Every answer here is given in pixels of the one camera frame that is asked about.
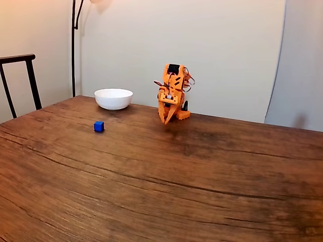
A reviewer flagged orange gripper camera mount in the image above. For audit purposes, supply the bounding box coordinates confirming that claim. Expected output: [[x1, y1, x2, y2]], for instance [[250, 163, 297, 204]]
[[158, 92, 179, 105]]

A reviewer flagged dark wooden chair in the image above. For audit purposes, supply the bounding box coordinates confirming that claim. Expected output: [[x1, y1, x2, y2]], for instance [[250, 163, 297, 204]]
[[0, 53, 43, 119]]

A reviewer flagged white backdrop sheet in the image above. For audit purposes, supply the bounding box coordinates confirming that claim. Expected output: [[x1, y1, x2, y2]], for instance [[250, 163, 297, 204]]
[[70, 0, 287, 124]]

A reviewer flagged white bowl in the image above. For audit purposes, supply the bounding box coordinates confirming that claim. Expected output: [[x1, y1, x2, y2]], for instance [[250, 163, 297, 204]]
[[94, 88, 134, 111]]

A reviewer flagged black floor lamp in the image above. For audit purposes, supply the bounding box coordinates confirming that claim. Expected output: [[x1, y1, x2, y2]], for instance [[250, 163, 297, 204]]
[[71, 0, 113, 98]]

